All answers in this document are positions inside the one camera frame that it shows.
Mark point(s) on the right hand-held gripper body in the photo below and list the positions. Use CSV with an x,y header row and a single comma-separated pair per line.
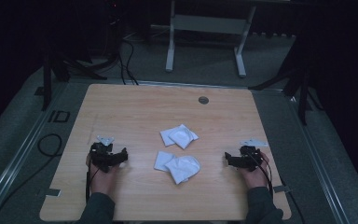
x,y
249,157

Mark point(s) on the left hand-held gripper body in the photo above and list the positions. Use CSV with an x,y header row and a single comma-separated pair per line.
x,y
103,154

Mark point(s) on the white cloth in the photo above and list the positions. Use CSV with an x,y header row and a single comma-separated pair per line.
x,y
166,137
161,160

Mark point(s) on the white cup face mask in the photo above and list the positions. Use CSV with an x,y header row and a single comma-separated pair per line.
x,y
183,169
181,136

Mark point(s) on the person's right hand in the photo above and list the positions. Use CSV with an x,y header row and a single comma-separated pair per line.
x,y
254,178

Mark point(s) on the person's left hand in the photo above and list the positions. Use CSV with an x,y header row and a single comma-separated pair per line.
x,y
103,180

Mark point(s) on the round grey table grommet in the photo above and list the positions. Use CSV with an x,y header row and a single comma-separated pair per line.
x,y
203,100

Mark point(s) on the black metal stand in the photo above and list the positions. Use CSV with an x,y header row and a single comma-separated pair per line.
x,y
303,90
47,81

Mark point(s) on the white metal table frame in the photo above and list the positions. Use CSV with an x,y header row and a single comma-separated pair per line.
x,y
209,24

